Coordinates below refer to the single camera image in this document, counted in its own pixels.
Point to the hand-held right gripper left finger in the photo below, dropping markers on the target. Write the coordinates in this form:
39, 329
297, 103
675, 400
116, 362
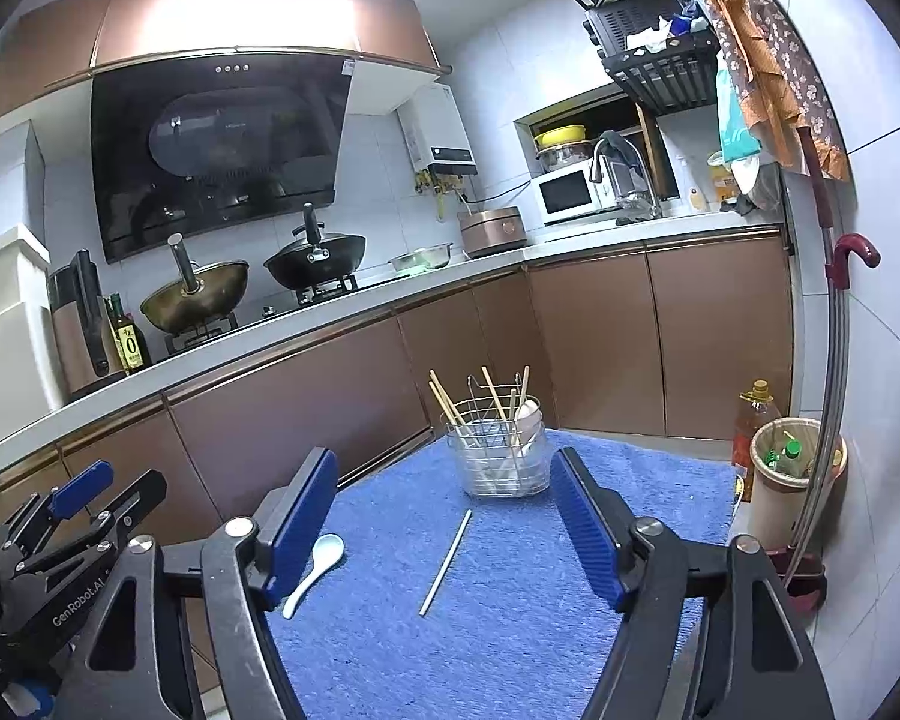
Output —
300, 517

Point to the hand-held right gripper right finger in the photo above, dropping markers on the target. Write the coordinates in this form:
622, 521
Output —
585, 532

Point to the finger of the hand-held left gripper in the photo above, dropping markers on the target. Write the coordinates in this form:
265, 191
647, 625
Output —
139, 495
82, 484

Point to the white ceramic spoon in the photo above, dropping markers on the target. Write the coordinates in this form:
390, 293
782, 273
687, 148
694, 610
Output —
529, 414
328, 551

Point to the wooden chopstick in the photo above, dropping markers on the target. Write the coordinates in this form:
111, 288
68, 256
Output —
436, 388
493, 390
524, 386
446, 562
433, 376

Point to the brown thermos jug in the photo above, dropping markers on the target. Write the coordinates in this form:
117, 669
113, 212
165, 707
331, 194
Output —
75, 345

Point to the dark oil bottle yellow label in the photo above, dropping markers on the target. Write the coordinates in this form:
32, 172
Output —
129, 349

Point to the blue towel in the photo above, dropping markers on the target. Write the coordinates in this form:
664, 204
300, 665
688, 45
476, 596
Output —
495, 652

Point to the white appliance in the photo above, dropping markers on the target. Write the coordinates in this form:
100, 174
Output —
7, 345

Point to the black gas stove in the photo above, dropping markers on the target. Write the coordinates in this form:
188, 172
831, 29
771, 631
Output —
195, 337

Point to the beige bucket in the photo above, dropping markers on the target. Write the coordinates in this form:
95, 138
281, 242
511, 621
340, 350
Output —
780, 510

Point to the brass wok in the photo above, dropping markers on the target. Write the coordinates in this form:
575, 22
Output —
195, 300

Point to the green capped bottle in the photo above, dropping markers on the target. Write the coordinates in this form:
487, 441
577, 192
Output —
791, 451

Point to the dark red floor stand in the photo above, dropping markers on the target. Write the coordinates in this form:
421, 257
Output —
802, 585

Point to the brown base cabinets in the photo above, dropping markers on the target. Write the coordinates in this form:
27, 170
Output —
720, 330

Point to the black wok with lid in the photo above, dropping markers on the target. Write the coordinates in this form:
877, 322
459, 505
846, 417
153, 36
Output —
315, 255

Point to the steel bowl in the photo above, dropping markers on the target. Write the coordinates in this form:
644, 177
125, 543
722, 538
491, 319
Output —
420, 259

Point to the white kitchen countertop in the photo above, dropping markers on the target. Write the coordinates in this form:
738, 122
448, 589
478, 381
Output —
570, 240

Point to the brown rice cooker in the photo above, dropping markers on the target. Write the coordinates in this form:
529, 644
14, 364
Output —
491, 236

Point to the white microwave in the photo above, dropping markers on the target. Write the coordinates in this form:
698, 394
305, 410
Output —
566, 195

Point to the black glass range hood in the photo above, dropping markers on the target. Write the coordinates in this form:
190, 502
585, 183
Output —
217, 150

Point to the clear plastic jug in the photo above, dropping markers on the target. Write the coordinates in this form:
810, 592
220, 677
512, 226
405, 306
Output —
622, 180

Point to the yellow gas valve pipes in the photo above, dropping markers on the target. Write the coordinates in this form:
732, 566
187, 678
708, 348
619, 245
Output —
439, 191

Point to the yellow box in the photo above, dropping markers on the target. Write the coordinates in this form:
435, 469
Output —
722, 184

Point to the wooden cutting board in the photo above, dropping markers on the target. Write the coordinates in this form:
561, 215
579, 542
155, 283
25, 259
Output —
656, 157

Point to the white plastic bag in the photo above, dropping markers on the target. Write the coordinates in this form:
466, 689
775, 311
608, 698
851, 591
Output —
748, 176

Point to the yellow bowl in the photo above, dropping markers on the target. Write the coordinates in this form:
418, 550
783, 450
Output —
561, 137

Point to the white water heater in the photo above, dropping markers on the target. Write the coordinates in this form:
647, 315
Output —
435, 127

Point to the dark red pole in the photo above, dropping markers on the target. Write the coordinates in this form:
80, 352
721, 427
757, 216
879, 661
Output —
814, 180

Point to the teal plastic bag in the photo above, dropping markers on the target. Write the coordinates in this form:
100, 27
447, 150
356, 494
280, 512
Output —
735, 120

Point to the brown hood canopy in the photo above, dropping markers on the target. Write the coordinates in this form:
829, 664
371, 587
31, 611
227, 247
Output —
195, 15

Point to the white rag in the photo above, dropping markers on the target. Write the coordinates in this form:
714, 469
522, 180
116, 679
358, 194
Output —
652, 37

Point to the floral brown apron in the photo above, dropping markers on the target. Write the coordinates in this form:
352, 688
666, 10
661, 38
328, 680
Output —
772, 52

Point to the black wall rack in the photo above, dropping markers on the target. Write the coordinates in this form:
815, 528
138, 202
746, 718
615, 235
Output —
660, 79

